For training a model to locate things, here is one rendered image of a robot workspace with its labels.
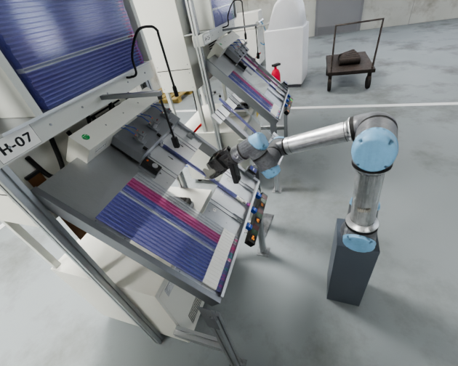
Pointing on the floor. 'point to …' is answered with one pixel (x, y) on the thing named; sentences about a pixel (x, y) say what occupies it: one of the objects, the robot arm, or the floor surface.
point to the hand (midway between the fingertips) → (208, 176)
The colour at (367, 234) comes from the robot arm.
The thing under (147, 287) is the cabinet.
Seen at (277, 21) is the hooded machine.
